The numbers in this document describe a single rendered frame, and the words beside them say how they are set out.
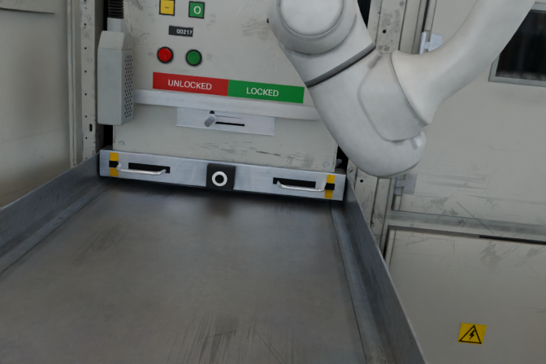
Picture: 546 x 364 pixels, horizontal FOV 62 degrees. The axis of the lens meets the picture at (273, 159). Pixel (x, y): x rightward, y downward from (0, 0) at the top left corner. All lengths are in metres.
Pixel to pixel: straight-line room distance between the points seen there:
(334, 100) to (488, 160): 0.60
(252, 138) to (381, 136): 0.47
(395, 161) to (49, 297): 0.47
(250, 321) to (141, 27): 0.64
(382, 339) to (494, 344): 0.72
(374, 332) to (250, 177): 0.49
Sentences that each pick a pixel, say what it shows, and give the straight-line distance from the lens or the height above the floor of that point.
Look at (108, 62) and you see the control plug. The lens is 0.92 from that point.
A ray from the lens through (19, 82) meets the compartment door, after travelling 1.02.
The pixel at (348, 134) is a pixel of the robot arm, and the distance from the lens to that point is 0.58.
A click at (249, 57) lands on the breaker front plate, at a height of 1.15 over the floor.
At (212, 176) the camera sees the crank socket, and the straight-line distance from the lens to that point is 0.98.
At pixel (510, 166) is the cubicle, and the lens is 1.13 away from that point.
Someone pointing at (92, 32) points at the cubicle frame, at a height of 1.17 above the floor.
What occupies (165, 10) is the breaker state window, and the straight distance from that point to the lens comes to 1.00.
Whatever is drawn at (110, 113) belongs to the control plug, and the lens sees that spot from 0.93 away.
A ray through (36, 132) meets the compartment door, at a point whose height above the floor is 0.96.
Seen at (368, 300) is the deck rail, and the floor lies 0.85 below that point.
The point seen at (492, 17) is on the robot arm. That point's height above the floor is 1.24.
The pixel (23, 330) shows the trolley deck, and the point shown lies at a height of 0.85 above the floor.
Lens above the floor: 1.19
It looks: 15 degrees down
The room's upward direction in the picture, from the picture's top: 6 degrees clockwise
